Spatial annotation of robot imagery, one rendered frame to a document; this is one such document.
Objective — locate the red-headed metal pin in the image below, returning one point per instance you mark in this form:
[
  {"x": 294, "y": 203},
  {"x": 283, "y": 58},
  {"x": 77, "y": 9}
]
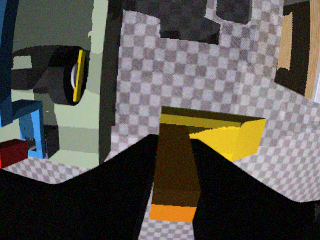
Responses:
[{"x": 14, "y": 150}]

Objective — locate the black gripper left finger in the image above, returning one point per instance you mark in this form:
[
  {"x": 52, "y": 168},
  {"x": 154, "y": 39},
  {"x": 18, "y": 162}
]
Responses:
[{"x": 106, "y": 203}]

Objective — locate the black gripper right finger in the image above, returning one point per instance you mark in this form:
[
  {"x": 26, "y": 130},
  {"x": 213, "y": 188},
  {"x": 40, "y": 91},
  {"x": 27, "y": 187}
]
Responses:
[{"x": 235, "y": 206}]

